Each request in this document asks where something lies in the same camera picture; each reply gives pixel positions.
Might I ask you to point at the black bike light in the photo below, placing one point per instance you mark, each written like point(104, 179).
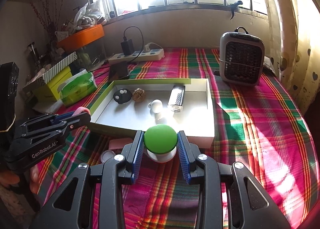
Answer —
point(176, 97)

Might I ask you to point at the white paper stack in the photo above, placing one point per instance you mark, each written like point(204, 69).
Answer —
point(47, 106)

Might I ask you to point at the plastic bags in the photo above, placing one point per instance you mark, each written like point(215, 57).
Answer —
point(87, 13)

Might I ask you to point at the glass coffee press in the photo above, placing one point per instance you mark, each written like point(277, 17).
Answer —
point(32, 53)

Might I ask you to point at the clear glass container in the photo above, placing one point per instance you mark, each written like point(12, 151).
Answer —
point(92, 51)

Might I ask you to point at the black oval remote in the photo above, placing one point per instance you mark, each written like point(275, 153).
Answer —
point(122, 97)

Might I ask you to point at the green mushroom-shaped stand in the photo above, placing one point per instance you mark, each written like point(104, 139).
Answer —
point(160, 138)

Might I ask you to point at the person's left hand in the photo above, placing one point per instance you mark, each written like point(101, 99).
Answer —
point(33, 179)

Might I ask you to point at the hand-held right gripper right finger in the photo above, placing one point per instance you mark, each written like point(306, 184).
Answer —
point(183, 158)

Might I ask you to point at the striped box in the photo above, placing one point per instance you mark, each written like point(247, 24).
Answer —
point(60, 65)

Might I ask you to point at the plaid blanket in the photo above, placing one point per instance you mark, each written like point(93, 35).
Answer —
point(250, 143)

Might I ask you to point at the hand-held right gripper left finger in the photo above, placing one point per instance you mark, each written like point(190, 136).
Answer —
point(138, 153)

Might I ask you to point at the black phone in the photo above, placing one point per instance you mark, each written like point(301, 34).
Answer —
point(118, 71)

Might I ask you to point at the pink clip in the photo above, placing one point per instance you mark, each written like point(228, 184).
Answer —
point(120, 143)
point(83, 110)

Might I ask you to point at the black window hook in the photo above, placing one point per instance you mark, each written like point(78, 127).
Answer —
point(236, 3)

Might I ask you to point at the white power strip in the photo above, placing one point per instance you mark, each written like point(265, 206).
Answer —
point(150, 55)

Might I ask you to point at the yellow-green box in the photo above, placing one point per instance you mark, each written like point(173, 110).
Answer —
point(53, 86)

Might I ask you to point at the white mushroom-shaped knob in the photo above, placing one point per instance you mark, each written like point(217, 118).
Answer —
point(157, 106)

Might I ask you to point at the green tissue pack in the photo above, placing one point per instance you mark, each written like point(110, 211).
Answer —
point(77, 88)

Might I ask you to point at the shallow green white cardboard box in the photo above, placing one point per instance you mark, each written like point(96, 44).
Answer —
point(190, 123)

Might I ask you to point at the black charger adapter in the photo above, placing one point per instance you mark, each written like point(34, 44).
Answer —
point(127, 47)

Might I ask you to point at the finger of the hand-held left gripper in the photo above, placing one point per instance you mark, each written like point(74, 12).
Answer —
point(62, 116)
point(80, 120)

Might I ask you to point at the heart print curtain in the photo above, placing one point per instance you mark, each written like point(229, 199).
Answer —
point(295, 43)

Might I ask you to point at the orange box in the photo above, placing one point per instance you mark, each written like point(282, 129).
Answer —
point(82, 36)

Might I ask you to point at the small clear round jar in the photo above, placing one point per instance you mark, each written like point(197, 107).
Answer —
point(107, 156)

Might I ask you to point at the dried branches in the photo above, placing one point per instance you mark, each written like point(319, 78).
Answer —
point(50, 18)

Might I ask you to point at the small grey heater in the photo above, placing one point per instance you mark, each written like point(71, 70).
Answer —
point(240, 58)

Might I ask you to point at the brown walnut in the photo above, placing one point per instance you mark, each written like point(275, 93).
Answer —
point(139, 95)

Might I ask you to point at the white plug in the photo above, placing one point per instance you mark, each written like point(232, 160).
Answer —
point(148, 47)

